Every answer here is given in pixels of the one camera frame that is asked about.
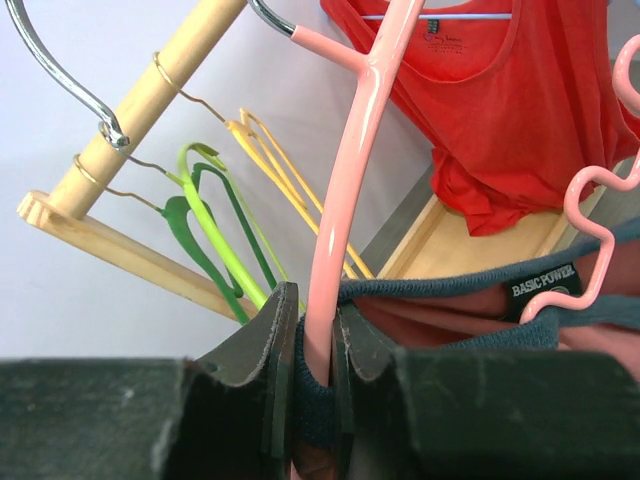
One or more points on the pink hanger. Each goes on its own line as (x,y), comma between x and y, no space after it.
(376,72)

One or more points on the yellow hanger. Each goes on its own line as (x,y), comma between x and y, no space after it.
(261,146)

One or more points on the wooden clothes rack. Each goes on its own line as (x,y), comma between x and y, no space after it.
(434,241)

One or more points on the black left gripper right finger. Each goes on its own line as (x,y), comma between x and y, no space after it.
(372,428)

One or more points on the lime green hanger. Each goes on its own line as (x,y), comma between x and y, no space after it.
(188,216)

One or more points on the pink tank top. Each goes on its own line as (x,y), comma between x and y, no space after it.
(557,401)

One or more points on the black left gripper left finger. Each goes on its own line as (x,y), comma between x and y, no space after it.
(229,412)

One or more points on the light blue hanger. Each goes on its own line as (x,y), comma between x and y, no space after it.
(463,16)

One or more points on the red tank top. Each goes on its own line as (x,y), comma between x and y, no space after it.
(514,108)

